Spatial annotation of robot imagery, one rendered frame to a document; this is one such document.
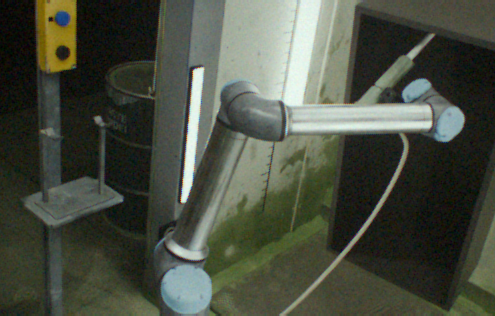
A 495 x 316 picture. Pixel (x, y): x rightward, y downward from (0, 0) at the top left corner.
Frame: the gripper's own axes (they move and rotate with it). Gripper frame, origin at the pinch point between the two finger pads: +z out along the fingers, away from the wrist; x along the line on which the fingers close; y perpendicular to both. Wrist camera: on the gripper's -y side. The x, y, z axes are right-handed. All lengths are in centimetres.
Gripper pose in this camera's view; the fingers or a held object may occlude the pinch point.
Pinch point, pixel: (376, 100)
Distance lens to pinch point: 226.4
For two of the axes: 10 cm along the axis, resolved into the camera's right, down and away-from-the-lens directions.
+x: 6.6, -7.5, 0.6
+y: 6.3, 5.9, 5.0
